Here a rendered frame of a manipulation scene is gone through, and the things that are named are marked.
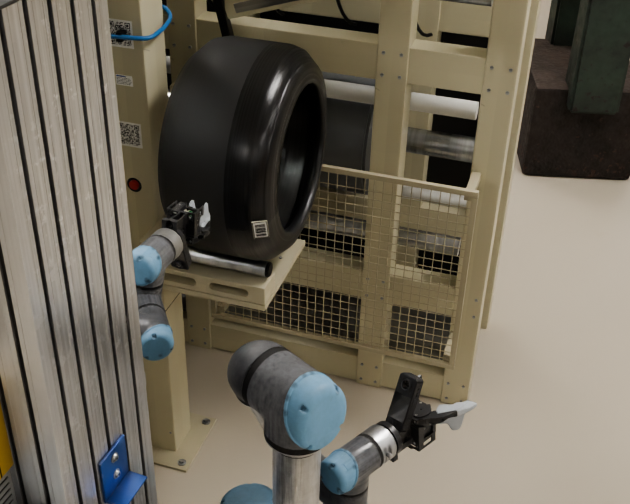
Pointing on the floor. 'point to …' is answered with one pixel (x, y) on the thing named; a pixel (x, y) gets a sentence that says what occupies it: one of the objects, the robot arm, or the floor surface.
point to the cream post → (151, 203)
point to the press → (584, 93)
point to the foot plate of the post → (178, 460)
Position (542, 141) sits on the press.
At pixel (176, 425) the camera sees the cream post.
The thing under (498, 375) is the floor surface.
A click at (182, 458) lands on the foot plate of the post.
